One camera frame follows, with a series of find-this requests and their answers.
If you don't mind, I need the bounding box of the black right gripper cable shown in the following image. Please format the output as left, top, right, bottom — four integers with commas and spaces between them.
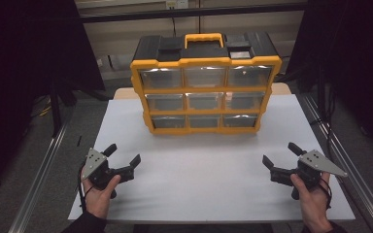
318, 177, 334, 211

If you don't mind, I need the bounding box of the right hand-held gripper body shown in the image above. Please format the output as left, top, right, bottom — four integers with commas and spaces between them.
269, 149, 350, 201

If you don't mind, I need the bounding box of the black floor cable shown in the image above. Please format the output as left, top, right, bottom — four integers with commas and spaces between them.
308, 86, 337, 156

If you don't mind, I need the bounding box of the black curtain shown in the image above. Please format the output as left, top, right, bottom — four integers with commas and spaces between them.
0, 0, 107, 202
285, 0, 373, 160

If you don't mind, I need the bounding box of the black horizontal frame bar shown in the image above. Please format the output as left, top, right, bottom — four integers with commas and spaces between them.
77, 2, 309, 24

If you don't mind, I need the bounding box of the person's left hand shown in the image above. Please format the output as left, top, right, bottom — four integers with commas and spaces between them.
82, 168, 122, 220

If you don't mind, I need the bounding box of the set of clear plastic drawers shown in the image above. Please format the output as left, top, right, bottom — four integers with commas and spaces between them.
138, 65, 273, 129

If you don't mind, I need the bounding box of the black hanging wall cable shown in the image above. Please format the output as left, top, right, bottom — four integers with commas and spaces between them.
170, 16, 179, 38

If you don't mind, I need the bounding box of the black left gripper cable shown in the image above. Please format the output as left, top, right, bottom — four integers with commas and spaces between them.
77, 164, 95, 214

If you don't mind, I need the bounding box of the yellow black drawer organizer cabinet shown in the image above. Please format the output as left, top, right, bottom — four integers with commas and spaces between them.
129, 32, 283, 136

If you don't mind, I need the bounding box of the white wall outlet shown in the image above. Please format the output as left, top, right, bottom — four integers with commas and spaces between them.
165, 0, 189, 10

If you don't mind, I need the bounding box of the aluminium frame rail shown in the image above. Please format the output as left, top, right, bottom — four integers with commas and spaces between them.
299, 94, 373, 233
9, 122, 68, 233

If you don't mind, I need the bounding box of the black metal stand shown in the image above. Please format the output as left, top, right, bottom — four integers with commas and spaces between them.
49, 77, 64, 138

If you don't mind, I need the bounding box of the person's right hand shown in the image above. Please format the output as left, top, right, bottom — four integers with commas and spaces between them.
289, 172, 333, 233

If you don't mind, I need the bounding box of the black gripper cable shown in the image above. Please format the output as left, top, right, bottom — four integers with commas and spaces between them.
318, 177, 334, 211
77, 164, 95, 214

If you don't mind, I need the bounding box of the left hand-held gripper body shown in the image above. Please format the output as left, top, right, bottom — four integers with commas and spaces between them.
80, 148, 136, 199

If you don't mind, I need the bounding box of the yellow floor cable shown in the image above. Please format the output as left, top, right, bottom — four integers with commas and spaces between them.
38, 96, 52, 118

